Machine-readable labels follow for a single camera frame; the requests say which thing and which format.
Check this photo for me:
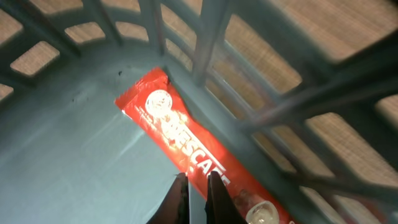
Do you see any red Nescafe sachet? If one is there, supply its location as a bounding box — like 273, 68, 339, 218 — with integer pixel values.
114, 67, 294, 223

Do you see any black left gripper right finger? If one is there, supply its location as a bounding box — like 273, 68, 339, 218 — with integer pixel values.
205, 171, 247, 224

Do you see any grey plastic basket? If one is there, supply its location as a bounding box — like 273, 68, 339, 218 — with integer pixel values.
1, 1, 397, 223

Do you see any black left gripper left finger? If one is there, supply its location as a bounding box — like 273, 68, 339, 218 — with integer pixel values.
147, 172, 190, 224

